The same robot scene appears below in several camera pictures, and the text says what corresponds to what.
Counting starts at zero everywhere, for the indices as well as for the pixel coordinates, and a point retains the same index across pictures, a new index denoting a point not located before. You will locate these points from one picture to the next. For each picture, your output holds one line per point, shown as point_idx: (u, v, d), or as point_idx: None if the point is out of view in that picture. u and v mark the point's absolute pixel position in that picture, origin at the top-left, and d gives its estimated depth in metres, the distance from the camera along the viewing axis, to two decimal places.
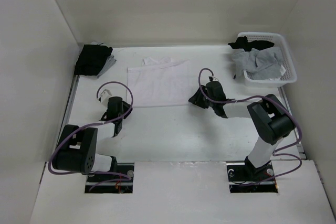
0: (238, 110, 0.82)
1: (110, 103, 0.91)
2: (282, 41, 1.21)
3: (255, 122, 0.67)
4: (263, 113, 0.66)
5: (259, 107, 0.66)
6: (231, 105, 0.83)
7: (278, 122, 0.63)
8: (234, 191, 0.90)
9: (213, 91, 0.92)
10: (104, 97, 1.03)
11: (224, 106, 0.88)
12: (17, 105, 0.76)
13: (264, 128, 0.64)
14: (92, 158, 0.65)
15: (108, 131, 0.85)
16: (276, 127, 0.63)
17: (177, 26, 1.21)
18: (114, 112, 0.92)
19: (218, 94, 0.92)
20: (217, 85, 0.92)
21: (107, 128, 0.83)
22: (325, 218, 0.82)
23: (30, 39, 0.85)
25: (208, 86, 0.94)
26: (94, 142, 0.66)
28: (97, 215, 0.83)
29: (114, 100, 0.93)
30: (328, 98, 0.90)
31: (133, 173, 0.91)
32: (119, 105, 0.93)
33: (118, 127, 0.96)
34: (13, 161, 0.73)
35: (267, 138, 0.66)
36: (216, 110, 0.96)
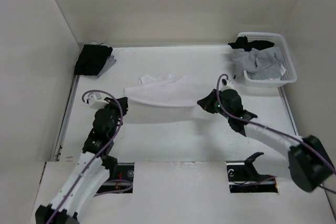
0: (262, 139, 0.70)
1: (95, 121, 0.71)
2: (282, 41, 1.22)
3: (294, 168, 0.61)
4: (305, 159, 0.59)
5: (301, 155, 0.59)
6: (258, 129, 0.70)
7: (317, 170, 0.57)
8: (234, 191, 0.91)
9: (230, 102, 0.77)
10: (93, 100, 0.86)
11: (247, 126, 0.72)
12: (17, 105, 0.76)
13: (304, 178, 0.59)
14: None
15: (97, 164, 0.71)
16: (316, 177, 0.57)
17: (177, 26, 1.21)
18: (101, 131, 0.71)
19: (235, 106, 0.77)
20: (235, 95, 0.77)
21: (95, 164, 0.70)
22: (325, 218, 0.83)
23: (30, 40, 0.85)
25: (224, 96, 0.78)
26: (71, 219, 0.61)
28: (98, 215, 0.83)
29: (101, 118, 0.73)
30: (328, 99, 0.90)
31: (133, 173, 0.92)
32: (107, 123, 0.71)
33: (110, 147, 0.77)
34: (13, 162, 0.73)
35: (306, 187, 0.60)
36: (231, 125, 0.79)
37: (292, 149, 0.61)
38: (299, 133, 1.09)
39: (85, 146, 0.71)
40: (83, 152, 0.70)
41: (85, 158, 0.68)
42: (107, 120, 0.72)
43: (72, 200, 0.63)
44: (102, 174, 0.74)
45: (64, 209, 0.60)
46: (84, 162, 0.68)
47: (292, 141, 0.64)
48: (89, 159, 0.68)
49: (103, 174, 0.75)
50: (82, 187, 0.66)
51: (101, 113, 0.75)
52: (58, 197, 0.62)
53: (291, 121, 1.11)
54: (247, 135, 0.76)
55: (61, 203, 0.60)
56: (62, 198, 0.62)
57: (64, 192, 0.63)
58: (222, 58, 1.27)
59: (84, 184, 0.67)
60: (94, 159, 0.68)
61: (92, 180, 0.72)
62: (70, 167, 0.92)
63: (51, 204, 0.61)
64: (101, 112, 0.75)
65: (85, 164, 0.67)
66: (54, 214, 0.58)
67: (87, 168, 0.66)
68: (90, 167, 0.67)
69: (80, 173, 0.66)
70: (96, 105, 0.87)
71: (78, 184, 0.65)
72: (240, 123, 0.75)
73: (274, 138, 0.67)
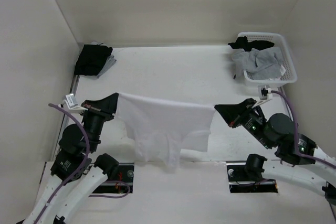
0: (315, 170, 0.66)
1: (62, 143, 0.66)
2: (283, 41, 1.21)
3: None
4: None
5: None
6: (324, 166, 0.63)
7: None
8: (235, 192, 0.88)
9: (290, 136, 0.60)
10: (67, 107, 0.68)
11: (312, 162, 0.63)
12: (17, 105, 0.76)
13: None
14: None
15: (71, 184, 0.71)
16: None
17: (177, 26, 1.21)
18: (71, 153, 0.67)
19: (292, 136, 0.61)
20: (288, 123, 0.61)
21: (66, 188, 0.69)
22: (325, 218, 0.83)
23: (30, 40, 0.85)
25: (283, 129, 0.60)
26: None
28: (98, 215, 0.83)
29: (70, 140, 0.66)
30: (328, 99, 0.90)
31: (133, 173, 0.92)
32: (74, 146, 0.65)
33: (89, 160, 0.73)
34: (13, 162, 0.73)
35: None
36: (282, 157, 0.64)
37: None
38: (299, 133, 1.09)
39: (54, 167, 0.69)
40: (52, 175, 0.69)
41: (52, 184, 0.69)
42: (76, 145, 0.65)
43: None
44: (96, 179, 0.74)
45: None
46: (52, 188, 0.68)
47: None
48: (57, 184, 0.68)
49: (95, 179, 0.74)
50: (55, 209, 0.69)
51: (73, 129, 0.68)
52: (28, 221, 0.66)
53: None
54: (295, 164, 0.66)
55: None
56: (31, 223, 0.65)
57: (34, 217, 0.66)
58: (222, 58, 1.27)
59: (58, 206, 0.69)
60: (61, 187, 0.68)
61: (81, 189, 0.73)
62: None
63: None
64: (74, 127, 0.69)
65: (53, 191, 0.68)
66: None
67: (54, 195, 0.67)
68: (57, 194, 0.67)
69: (46, 202, 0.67)
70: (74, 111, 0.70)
71: (45, 211, 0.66)
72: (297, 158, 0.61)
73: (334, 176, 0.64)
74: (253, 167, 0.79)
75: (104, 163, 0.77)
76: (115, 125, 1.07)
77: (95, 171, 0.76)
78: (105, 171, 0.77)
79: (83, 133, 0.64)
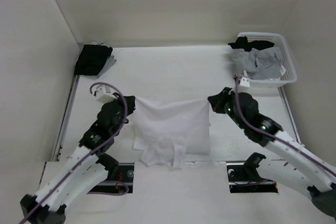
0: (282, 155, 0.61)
1: (101, 114, 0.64)
2: (282, 41, 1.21)
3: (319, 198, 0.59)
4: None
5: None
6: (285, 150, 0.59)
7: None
8: (234, 192, 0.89)
9: (246, 109, 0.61)
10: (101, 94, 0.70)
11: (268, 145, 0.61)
12: (17, 105, 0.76)
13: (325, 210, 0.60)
14: (60, 220, 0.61)
15: (93, 161, 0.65)
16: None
17: (177, 26, 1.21)
18: (104, 126, 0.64)
19: (253, 113, 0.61)
20: (251, 101, 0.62)
21: (90, 161, 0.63)
22: (325, 219, 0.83)
23: (30, 40, 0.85)
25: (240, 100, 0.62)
26: (54, 214, 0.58)
28: (98, 215, 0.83)
29: (108, 112, 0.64)
30: (328, 99, 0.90)
31: (133, 173, 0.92)
32: (113, 118, 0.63)
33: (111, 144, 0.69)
34: (13, 162, 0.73)
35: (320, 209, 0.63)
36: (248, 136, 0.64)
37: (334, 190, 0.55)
38: (299, 134, 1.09)
39: (83, 139, 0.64)
40: (80, 146, 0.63)
41: (79, 153, 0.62)
42: (111, 118, 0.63)
43: (58, 196, 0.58)
44: (99, 174, 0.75)
45: (46, 204, 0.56)
46: (77, 157, 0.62)
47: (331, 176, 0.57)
48: (84, 155, 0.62)
49: (100, 175, 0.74)
50: (72, 182, 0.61)
51: (108, 105, 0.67)
52: (45, 189, 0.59)
53: (291, 121, 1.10)
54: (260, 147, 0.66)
55: (44, 198, 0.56)
56: (49, 192, 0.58)
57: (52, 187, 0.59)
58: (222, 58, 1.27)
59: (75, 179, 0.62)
60: (90, 156, 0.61)
61: (87, 180, 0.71)
62: None
63: (36, 196, 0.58)
64: (111, 104, 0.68)
65: (78, 160, 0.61)
66: (36, 210, 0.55)
67: (79, 164, 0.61)
68: (82, 163, 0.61)
69: (70, 170, 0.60)
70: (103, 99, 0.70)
71: (67, 179, 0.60)
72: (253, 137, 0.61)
73: (310, 167, 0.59)
74: (253, 163, 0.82)
75: (106, 160, 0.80)
76: None
77: (97, 168, 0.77)
78: (107, 168, 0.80)
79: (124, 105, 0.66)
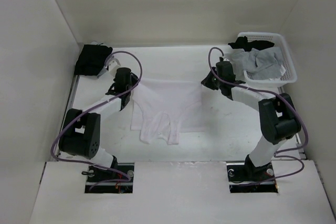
0: (242, 98, 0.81)
1: (117, 74, 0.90)
2: (283, 41, 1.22)
3: (262, 120, 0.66)
4: (273, 112, 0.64)
5: (271, 105, 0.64)
6: (240, 89, 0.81)
7: (284, 123, 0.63)
8: (234, 192, 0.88)
9: (222, 69, 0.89)
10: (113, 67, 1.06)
11: (233, 89, 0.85)
12: (17, 105, 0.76)
13: (269, 127, 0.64)
14: (97, 141, 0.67)
15: (116, 106, 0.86)
16: (280, 127, 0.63)
17: (177, 26, 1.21)
18: (122, 82, 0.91)
19: (227, 73, 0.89)
20: (227, 63, 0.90)
21: (116, 103, 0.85)
22: (325, 218, 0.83)
23: (30, 40, 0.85)
25: (218, 64, 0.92)
26: (98, 123, 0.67)
28: (98, 215, 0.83)
29: (123, 72, 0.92)
30: (328, 98, 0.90)
31: (134, 173, 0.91)
32: (128, 75, 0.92)
33: (126, 98, 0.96)
34: (13, 162, 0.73)
35: (269, 138, 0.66)
36: (222, 89, 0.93)
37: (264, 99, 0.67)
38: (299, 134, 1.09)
39: (108, 93, 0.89)
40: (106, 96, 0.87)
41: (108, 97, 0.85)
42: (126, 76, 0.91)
43: (101, 111, 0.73)
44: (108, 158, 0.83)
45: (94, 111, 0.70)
46: (108, 98, 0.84)
47: (266, 95, 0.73)
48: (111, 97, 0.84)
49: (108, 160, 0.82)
50: (106, 111, 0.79)
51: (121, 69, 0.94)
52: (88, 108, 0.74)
53: None
54: (233, 98, 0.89)
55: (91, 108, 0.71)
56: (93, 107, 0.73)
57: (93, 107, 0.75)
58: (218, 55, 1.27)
59: (107, 111, 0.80)
60: (117, 97, 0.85)
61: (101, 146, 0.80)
62: (70, 168, 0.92)
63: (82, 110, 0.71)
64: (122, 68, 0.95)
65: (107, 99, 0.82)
66: (84, 113, 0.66)
67: (112, 99, 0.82)
68: (114, 100, 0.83)
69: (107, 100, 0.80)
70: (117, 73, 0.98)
71: (105, 105, 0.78)
72: (229, 87, 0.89)
73: (252, 95, 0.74)
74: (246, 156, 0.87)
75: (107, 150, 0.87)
76: (114, 125, 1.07)
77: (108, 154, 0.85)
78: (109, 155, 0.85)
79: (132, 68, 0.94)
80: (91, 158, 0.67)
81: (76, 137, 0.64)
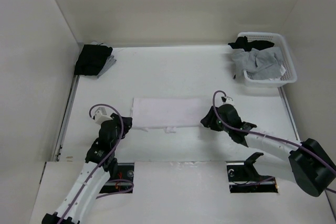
0: (265, 149, 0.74)
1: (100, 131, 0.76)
2: (283, 41, 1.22)
3: (298, 175, 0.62)
4: (309, 166, 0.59)
5: (302, 159, 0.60)
6: (256, 137, 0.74)
7: (322, 173, 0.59)
8: (234, 191, 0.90)
9: (227, 115, 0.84)
10: (98, 115, 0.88)
11: (247, 136, 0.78)
12: (17, 105, 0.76)
13: (308, 183, 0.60)
14: None
15: (100, 175, 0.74)
16: (319, 180, 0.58)
17: (178, 26, 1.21)
18: (105, 140, 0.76)
19: (233, 118, 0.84)
20: (231, 108, 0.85)
21: (97, 174, 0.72)
22: (325, 218, 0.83)
23: (30, 40, 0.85)
25: (221, 109, 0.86)
26: None
28: (98, 215, 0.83)
29: (106, 127, 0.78)
30: (328, 99, 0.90)
31: (133, 173, 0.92)
32: (113, 132, 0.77)
33: (112, 157, 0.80)
34: (14, 161, 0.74)
35: (311, 191, 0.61)
36: (232, 137, 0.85)
37: (292, 153, 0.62)
38: (299, 133, 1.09)
39: (89, 155, 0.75)
40: (86, 162, 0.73)
41: (87, 168, 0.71)
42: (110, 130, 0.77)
43: (77, 207, 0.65)
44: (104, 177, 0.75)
45: (69, 216, 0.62)
46: (87, 171, 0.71)
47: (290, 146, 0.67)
48: (92, 168, 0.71)
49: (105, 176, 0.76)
50: (86, 194, 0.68)
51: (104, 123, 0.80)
52: (64, 204, 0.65)
53: (292, 121, 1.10)
54: (249, 146, 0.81)
55: (65, 211, 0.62)
56: (66, 206, 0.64)
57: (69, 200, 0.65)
58: (219, 94, 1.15)
59: (88, 192, 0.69)
60: (97, 168, 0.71)
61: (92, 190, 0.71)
62: (69, 167, 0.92)
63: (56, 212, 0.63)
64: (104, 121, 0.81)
65: (88, 173, 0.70)
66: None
67: (90, 176, 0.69)
68: (93, 176, 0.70)
69: (83, 182, 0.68)
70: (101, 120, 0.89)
71: (82, 192, 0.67)
72: (239, 133, 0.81)
73: (274, 145, 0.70)
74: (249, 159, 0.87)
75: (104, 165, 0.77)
76: None
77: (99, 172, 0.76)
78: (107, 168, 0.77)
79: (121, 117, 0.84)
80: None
81: None
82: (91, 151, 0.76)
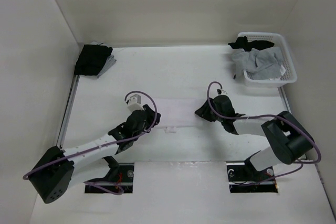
0: (252, 131, 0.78)
1: (129, 117, 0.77)
2: (283, 41, 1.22)
3: (272, 143, 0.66)
4: (280, 132, 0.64)
5: (274, 127, 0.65)
6: (242, 121, 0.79)
7: (297, 142, 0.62)
8: (234, 191, 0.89)
9: (221, 106, 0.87)
10: (133, 103, 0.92)
11: (234, 123, 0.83)
12: (17, 105, 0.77)
13: (281, 148, 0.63)
14: (61, 189, 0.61)
15: (111, 152, 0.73)
16: (294, 147, 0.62)
17: (178, 25, 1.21)
18: (129, 128, 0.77)
19: (227, 109, 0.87)
20: (226, 99, 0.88)
21: (112, 149, 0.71)
22: (325, 218, 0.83)
23: (30, 40, 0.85)
25: (217, 100, 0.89)
26: (70, 174, 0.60)
28: (97, 215, 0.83)
29: (137, 116, 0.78)
30: (328, 99, 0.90)
31: (133, 173, 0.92)
32: (139, 124, 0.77)
33: (128, 145, 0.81)
34: (13, 161, 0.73)
35: (285, 159, 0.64)
36: (224, 125, 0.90)
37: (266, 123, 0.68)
38: None
39: (111, 131, 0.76)
40: (108, 134, 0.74)
41: (106, 138, 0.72)
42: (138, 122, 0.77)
43: (82, 160, 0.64)
44: (101, 169, 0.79)
45: (72, 160, 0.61)
46: (105, 140, 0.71)
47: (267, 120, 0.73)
48: (111, 140, 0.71)
49: (101, 171, 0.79)
50: (92, 157, 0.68)
51: (137, 112, 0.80)
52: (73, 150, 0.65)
53: None
54: (239, 133, 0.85)
55: (72, 155, 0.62)
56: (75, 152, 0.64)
57: (80, 150, 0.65)
58: (214, 86, 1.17)
59: (95, 157, 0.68)
60: (115, 144, 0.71)
61: None
62: None
63: (63, 151, 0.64)
64: (138, 111, 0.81)
65: (106, 142, 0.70)
66: (62, 159, 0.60)
67: (106, 145, 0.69)
68: (108, 147, 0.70)
69: (99, 145, 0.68)
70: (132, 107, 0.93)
71: (94, 151, 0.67)
72: (231, 123, 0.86)
73: (253, 123, 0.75)
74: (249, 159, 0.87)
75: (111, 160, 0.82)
76: (114, 125, 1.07)
77: (102, 162, 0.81)
78: (110, 166, 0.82)
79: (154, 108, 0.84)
80: (49, 202, 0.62)
81: (44, 177, 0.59)
82: (115, 129, 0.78)
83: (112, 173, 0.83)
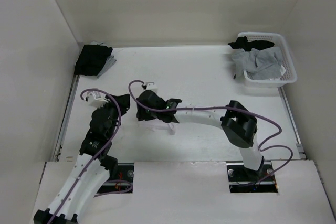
0: (204, 121, 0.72)
1: (91, 123, 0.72)
2: (283, 41, 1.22)
3: (229, 135, 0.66)
4: (239, 126, 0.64)
5: (231, 121, 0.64)
6: (186, 113, 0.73)
7: (250, 128, 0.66)
8: (234, 191, 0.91)
9: (148, 100, 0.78)
10: (92, 99, 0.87)
11: (176, 115, 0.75)
12: (17, 105, 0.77)
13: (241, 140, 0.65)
14: None
15: (95, 168, 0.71)
16: (249, 134, 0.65)
17: (177, 25, 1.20)
18: (98, 132, 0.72)
19: (155, 101, 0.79)
20: (149, 92, 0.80)
21: (93, 166, 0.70)
22: (325, 217, 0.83)
23: (30, 39, 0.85)
25: (141, 98, 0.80)
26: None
28: (97, 216, 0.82)
29: (99, 118, 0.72)
30: (328, 98, 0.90)
31: (133, 173, 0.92)
32: (105, 124, 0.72)
33: (108, 146, 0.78)
34: (13, 161, 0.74)
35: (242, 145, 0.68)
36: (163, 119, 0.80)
37: (223, 119, 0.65)
38: (299, 133, 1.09)
39: (83, 147, 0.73)
40: (81, 154, 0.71)
41: (82, 161, 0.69)
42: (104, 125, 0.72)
43: (71, 203, 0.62)
44: (101, 176, 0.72)
45: (61, 213, 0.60)
46: (82, 164, 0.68)
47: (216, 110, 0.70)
48: (86, 161, 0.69)
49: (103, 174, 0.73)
50: (81, 189, 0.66)
51: (97, 112, 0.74)
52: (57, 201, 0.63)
53: (291, 121, 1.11)
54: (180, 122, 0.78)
55: (58, 208, 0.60)
56: (60, 202, 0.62)
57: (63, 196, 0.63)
58: (214, 87, 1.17)
59: (83, 186, 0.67)
60: (93, 160, 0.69)
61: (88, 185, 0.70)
62: (69, 168, 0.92)
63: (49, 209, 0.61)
64: (98, 110, 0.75)
65: (83, 167, 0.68)
66: (51, 220, 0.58)
67: (85, 170, 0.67)
68: (87, 169, 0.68)
69: (77, 177, 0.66)
70: (95, 104, 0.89)
71: (76, 187, 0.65)
72: (167, 113, 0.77)
73: (203, 115, 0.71)
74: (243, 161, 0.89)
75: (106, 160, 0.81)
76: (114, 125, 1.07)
77: (97, 169, 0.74)
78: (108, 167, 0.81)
79: (114, 101, 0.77)
80: None
81: None
82: (84, 140, 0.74)
83: (113, 171, 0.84)
